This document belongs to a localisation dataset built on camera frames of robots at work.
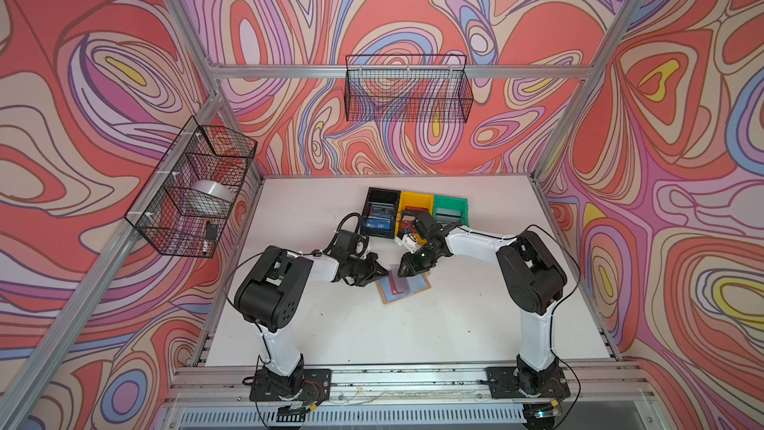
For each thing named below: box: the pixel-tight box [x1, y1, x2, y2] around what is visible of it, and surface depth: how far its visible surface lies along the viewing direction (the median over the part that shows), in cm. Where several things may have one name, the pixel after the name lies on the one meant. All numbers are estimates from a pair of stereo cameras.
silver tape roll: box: [187, 179, 236, 217], surface depth 74 cm
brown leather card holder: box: [376, 270, 432, 305], surface depth 91 cm
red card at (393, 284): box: [387, 270, 404, 296], surface depth 90 cm
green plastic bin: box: [432, 195, 471, 227], surface depth 107 cm
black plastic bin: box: [360, 187, 401, 239], surface depth 107 cm
